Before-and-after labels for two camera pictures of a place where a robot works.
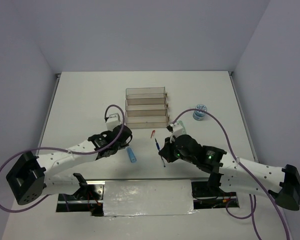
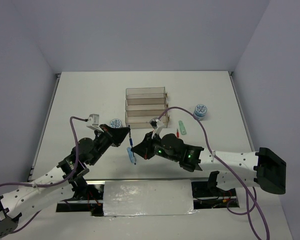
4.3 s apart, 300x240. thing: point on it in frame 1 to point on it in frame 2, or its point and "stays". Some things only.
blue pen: x=159 y=149 to x=131 y=142
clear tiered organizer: x=146 y=107 stays
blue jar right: x=198 y=115 stays
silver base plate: x=142 y=197 stays
